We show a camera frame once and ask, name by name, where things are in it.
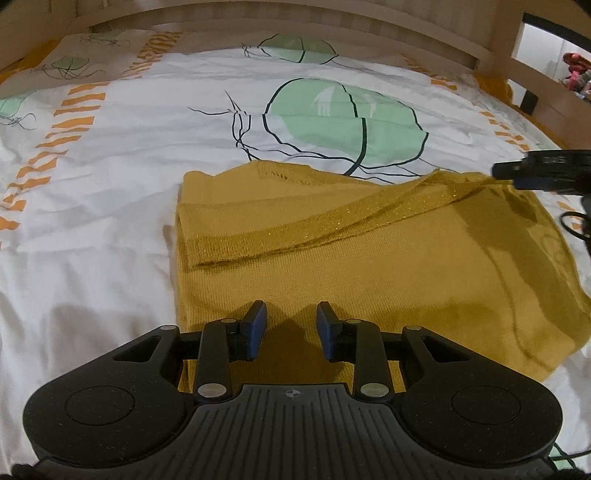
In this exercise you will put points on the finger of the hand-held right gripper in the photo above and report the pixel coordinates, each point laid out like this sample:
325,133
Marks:
510,170

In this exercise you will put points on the leaf-print pillow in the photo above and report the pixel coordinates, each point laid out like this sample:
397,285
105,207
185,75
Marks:
92,55

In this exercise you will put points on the small black block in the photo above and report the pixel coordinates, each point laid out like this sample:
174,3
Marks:
530,102

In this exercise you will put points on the mustard yellow knit sweater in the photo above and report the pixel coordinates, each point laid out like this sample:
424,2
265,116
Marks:
392,267

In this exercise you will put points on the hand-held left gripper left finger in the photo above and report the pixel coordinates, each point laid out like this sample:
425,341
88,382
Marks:
256,328

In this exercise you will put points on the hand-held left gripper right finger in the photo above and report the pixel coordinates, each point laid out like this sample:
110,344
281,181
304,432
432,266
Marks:
325,328

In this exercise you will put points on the white leaf-print duvet cover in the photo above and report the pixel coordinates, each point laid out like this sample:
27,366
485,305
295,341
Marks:
101,207

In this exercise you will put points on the wooden bed frame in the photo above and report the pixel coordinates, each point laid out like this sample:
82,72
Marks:
277,18

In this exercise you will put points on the pink and red toy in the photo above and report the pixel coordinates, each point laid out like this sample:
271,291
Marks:
577,71

